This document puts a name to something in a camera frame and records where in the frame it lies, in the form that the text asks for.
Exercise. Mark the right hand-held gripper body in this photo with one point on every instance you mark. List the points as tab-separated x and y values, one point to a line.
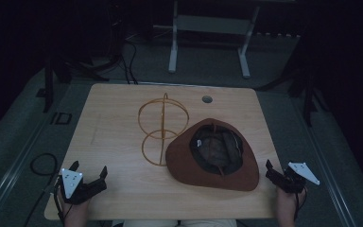
294	178

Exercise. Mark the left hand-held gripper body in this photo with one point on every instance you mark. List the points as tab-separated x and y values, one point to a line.
75	187

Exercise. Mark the brown brimmed hat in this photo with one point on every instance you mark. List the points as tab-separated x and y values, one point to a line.
212	154

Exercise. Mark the person's left hand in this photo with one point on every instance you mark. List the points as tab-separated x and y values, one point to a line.
75	212

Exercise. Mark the person's right hand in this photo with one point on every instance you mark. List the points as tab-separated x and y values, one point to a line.
288	205

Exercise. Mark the black tripod stand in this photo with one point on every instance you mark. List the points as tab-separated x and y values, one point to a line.
307	88
61	72

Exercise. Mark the person's light trousers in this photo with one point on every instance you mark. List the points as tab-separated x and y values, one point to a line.
179	223

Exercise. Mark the white metal table frame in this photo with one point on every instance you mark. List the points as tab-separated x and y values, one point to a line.
212	26

